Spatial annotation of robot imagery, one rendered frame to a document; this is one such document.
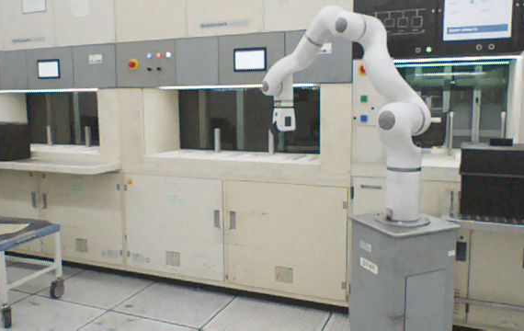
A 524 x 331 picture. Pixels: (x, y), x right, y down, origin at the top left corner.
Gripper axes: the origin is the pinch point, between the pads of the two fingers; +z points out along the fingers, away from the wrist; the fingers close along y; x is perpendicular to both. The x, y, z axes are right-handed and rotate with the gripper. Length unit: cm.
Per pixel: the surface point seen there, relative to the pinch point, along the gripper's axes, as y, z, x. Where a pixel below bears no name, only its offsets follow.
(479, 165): 25, 6, -76
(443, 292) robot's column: 3, 48, -75
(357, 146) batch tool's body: 51, 6, -3
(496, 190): 28, 15, -82
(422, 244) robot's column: -6, 30, -72
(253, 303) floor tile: 24, 101, 50
